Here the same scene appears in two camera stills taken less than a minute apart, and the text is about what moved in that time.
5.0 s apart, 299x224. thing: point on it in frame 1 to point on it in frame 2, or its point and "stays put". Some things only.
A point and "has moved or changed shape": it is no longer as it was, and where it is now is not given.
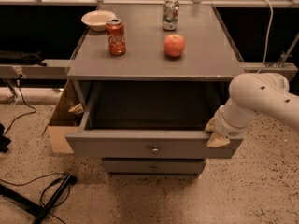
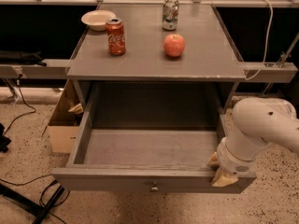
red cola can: [116, 36] stays put
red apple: [174, 45] stays put
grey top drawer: [154, 119] has moved or changed shape
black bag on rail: [16, 57] stays put
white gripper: [222, 125] to [230, 160]
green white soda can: [170, 14] stays put
